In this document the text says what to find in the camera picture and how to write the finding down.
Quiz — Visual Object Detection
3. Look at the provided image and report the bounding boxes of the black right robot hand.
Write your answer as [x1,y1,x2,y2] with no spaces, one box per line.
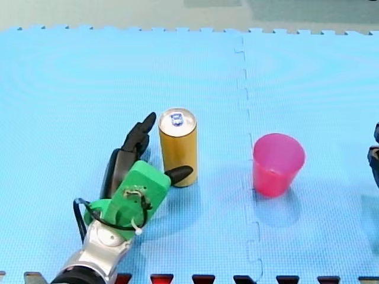
[367,121,379,188]

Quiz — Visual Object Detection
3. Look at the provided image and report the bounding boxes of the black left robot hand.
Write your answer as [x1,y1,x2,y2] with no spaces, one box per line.
[99,111,193,199]

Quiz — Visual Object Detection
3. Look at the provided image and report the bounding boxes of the yellow drink can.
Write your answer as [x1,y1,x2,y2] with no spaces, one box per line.
[158,108,198,188]

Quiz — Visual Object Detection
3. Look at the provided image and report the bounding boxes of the pink plastic cup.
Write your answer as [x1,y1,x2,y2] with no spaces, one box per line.
[252,133,306,198]

